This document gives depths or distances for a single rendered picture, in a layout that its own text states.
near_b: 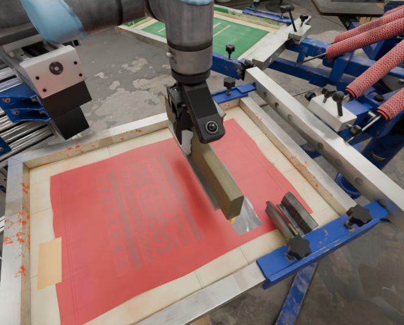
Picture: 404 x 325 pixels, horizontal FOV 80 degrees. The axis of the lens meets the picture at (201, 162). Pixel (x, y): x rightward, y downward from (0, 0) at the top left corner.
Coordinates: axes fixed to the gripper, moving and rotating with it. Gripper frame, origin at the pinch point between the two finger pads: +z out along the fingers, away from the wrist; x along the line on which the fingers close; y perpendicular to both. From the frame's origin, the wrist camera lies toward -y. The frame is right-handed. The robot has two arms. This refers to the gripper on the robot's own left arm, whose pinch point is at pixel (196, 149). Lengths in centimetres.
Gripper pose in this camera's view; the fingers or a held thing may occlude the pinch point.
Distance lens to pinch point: 56.8
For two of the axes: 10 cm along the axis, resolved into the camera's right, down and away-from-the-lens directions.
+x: -9.1, 3.2, -2.7
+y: -4.2, -7.0, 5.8
